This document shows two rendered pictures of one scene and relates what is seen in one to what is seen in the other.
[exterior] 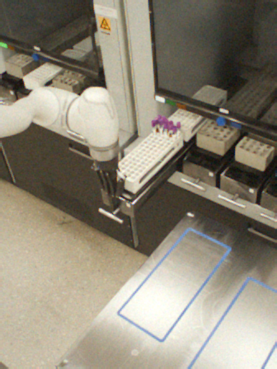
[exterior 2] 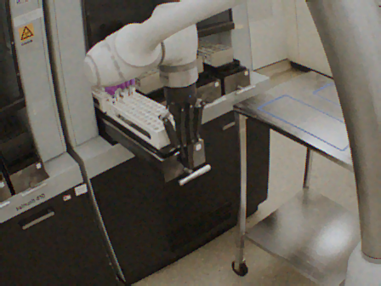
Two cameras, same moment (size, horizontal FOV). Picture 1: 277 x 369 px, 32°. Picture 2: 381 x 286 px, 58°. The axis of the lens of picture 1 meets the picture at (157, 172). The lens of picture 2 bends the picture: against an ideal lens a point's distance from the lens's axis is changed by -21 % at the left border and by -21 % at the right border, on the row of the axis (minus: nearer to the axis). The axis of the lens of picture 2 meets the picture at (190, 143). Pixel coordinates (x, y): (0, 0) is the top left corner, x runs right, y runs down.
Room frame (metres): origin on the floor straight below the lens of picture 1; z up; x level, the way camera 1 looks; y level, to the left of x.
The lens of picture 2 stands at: (0.84, 1.03, 1.39)
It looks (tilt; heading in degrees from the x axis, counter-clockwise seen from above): 31 degrees down; 286
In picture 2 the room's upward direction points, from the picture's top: 6 degrees counter-clockwise
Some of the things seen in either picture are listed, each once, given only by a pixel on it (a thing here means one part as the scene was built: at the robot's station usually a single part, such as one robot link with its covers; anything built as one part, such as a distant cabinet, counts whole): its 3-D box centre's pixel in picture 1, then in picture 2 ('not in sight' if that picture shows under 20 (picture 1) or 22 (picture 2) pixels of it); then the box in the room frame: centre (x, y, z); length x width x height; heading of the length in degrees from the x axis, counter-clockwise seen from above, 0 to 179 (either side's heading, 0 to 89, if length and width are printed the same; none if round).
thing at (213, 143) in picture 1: (211, 142); (153, 81); (1.29, -0.20, 0.85); 0.12 x 0.02 x 0.06; 52
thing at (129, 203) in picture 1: (171, 149); (122, 119); (1.36, -0.06, 0.78); 0.73 x 0.14 x 0.09; 142
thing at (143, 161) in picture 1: (148, 158); (142, 117); (1.25, 0.03, 0.83); 0.30 x 0.10 x 0.06; 142
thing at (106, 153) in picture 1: (104, 146); (178, 71); (1.10, 0.15, 1.03); 0.09 x 0.09 x 0.06
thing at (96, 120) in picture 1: (95, 114); (169, 32); (1.11, 0.16, 1.14); 0.13 x 0.11 x 0.16; 57
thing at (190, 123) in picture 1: (196, 113); (97, 90); (1.50, -0.17, 0.83); 0.30 x 0.10 x 0.06; 142
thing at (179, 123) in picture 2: (107, 179); (179, 126); (1.11, 0.16, 0.89); 0.04 x 0.01 x 0.11; 142
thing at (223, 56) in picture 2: not in sight; (220, 57); (1.10, -0.44, 0.85); 0.12 x 0.02 x 0.06; 51
